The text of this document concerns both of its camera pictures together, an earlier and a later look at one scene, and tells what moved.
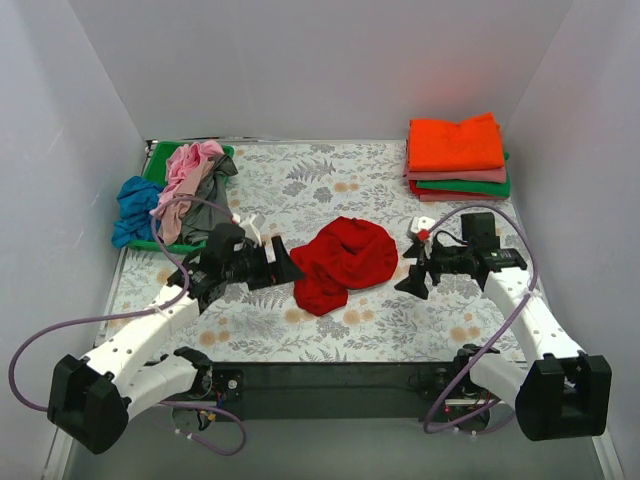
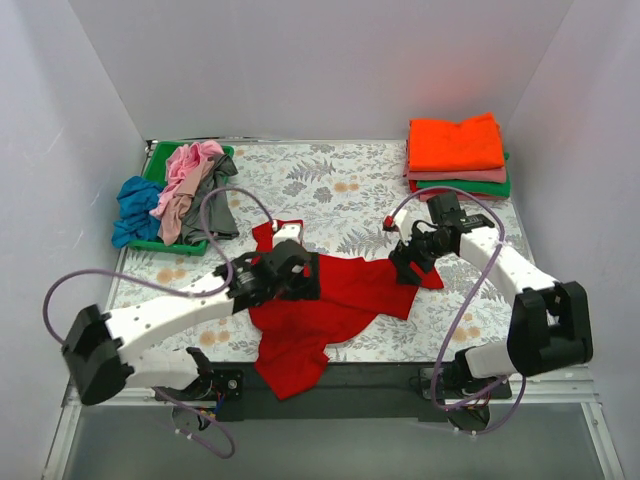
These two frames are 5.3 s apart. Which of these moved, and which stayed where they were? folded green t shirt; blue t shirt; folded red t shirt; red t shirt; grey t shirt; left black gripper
Moved: red t shirt; left black gripper
Stayed: folded green t shirt; folded red t shirt; grey t shirt; blue t shirt
